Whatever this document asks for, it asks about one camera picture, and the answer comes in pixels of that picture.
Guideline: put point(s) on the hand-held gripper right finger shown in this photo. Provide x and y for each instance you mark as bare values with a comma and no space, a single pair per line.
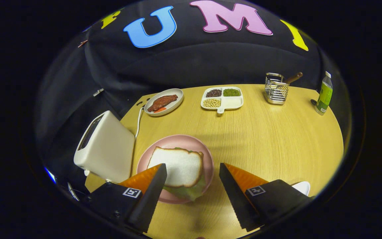
235,199

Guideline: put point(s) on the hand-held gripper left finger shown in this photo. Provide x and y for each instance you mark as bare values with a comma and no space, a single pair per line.
149,199

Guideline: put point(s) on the green lettuce leaf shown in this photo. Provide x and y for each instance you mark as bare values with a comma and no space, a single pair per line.
187,192

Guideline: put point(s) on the toasted white bread slice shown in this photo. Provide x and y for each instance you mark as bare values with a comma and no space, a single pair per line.
181,164

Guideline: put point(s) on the pink plate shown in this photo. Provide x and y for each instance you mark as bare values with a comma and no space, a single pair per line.
177,141

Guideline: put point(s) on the white toaster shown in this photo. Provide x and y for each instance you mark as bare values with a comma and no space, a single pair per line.
108,149

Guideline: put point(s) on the white-edged screen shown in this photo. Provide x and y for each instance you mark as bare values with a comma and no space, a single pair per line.
73,191

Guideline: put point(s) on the orange tomato slice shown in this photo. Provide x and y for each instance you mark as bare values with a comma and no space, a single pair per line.
159,110

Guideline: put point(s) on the white divided tray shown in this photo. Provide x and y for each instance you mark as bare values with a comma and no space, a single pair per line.
232,102

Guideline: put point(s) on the brown steak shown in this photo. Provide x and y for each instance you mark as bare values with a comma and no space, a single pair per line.
161,102

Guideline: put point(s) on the grey plate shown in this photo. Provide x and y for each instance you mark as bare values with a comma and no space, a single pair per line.
174,104

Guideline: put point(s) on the pile of yellow soybeans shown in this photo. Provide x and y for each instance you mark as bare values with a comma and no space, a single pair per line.
211,103

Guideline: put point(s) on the lit computer monitor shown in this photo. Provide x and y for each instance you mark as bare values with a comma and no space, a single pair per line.
50,174

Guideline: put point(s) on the pile of green beans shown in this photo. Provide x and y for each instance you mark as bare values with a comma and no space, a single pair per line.
231,92

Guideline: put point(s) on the pile of dark red beans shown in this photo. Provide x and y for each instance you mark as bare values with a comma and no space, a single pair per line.
213,93

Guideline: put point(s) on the silver clip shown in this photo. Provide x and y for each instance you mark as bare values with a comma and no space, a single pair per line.
98,92

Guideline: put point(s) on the green bottle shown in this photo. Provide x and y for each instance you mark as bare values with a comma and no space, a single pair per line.
324,96

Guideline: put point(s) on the black backdrop cloth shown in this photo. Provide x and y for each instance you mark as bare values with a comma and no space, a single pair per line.
194,63

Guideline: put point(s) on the red clip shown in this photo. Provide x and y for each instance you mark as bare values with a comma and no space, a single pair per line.
82,43

